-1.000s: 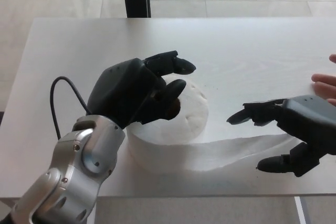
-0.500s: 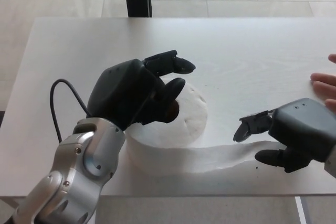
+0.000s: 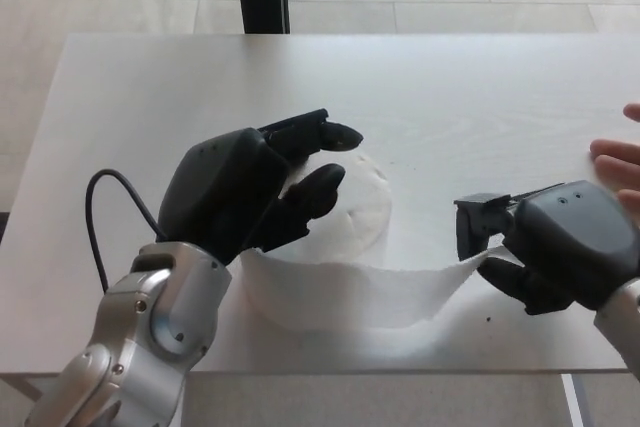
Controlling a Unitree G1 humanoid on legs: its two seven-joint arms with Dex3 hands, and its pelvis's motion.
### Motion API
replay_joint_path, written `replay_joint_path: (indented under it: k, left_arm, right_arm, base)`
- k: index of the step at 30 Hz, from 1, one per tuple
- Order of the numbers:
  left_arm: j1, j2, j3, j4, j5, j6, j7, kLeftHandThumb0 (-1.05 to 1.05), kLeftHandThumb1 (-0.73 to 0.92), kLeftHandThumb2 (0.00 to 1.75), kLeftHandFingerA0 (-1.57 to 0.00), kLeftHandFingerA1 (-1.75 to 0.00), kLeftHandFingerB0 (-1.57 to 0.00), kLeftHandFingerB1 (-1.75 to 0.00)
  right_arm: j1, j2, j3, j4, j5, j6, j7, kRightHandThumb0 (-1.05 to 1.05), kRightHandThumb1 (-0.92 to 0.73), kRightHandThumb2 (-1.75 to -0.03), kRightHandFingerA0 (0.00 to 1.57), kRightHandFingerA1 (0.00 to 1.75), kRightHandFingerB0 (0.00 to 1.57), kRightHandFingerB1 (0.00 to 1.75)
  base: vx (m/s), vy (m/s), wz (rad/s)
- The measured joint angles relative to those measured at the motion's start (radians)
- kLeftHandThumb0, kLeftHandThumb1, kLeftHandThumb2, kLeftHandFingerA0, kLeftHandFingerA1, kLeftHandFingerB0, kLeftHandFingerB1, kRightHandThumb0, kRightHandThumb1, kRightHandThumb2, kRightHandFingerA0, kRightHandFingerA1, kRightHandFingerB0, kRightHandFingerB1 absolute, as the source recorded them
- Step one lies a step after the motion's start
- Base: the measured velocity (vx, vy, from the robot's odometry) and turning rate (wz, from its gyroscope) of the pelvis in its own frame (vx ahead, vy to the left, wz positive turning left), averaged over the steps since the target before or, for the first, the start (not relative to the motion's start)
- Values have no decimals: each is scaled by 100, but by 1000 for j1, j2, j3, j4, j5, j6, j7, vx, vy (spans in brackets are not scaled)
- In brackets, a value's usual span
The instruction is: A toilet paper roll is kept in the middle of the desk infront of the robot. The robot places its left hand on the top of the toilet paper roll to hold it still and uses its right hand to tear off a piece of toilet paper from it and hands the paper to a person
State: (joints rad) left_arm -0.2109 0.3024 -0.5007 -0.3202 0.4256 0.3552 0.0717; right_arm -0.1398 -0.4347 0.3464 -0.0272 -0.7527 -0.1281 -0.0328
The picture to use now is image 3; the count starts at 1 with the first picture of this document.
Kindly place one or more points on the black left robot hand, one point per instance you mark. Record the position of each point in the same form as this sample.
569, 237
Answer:
220, 182

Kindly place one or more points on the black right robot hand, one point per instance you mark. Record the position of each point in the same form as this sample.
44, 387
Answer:
575, 237

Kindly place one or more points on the white toilet paper roll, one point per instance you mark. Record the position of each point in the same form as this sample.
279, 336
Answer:
360, 207

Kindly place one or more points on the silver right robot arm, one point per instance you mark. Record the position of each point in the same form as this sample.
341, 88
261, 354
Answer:
622, 327

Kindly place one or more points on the bare person hand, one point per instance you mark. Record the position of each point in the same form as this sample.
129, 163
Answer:
620, 167

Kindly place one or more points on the white metal table leg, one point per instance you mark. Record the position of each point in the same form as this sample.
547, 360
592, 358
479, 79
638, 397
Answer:
572, 402

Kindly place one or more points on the dark object at floor edge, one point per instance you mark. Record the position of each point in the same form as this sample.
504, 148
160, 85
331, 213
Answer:
3, 224

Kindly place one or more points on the grey diagonal table brace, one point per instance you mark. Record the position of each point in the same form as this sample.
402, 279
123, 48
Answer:
22, 384

